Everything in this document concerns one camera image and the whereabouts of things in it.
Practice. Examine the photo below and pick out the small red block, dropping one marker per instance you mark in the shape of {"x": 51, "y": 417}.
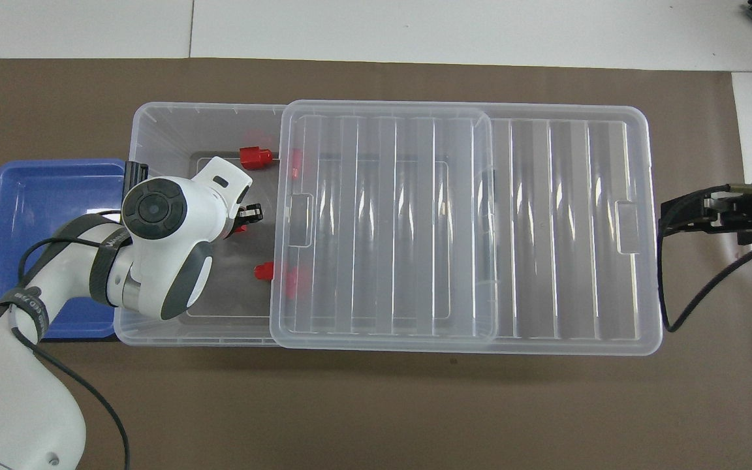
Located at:
{"x": 253, "y": 157}
{"x": 265, "y": 270}
{"x": 240, "y": 229}

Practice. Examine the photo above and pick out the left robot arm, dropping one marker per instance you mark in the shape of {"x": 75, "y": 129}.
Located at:
{"x": 154, "y": 261}

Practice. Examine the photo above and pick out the clear plastic storage box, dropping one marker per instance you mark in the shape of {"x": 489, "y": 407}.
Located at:
{"x": 167, "y": 130}

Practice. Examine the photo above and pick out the clear plastic box lid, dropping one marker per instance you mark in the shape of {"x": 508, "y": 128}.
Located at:
{"x": 546, "y": 228}

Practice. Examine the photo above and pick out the blue plastic tray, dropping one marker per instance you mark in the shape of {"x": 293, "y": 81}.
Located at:
{"x": 36, "y": 196}

